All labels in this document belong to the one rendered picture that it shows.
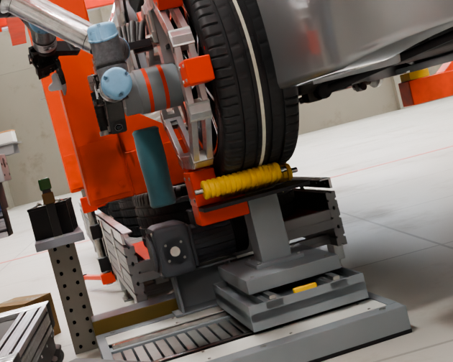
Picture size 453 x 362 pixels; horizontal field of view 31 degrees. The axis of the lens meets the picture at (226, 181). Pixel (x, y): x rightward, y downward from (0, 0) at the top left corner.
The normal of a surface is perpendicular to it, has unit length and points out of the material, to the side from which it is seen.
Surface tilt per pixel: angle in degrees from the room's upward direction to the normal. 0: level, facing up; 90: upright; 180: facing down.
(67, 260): 90
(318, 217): 90
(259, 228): 90
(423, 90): 90
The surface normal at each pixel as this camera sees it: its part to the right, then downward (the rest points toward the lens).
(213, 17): 0.11, -0.38
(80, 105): 0.22, 0.01
